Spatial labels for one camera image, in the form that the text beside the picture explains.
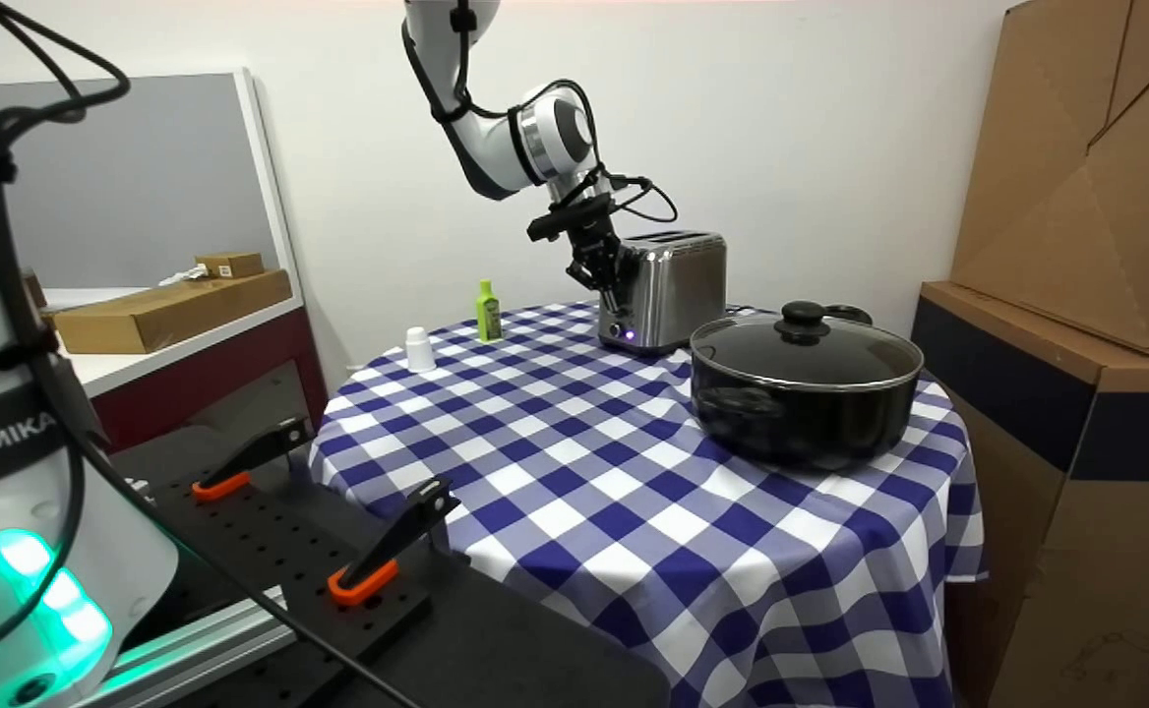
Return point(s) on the black glass pot lid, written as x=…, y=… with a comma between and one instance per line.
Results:
x=804, y=347

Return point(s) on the small white bottle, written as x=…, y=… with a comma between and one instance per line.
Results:
x=417, y=352

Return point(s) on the white topped red cabinet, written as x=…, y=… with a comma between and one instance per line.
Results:
x=196, y=376

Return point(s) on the flat cardboard box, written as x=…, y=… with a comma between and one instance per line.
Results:
x=166, y=310

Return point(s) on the silver two-slot toaster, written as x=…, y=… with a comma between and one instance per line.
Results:
x=677, y=279

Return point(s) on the small green bottle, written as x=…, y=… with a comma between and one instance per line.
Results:
x=484, y=314

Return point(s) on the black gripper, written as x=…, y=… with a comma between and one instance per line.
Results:
x=592, y=236

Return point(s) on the grey partition panel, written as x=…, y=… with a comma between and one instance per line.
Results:
x=126, y=179

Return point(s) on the cardboard box with dark band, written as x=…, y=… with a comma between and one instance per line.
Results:
x=1060, y=523

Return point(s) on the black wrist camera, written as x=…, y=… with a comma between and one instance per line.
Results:
x=560, y=219

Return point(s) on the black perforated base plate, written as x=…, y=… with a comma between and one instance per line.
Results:
x=285, y=553

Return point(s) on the large plain cardboard box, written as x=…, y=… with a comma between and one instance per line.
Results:
x=1089, y=171

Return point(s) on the black cooking pot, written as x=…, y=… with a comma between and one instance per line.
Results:
x=795, y=417

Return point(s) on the blue white checkered tablecloth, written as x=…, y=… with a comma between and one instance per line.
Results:
x=601, y=512

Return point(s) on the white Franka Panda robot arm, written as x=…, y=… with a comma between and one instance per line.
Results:
x=539, y=131

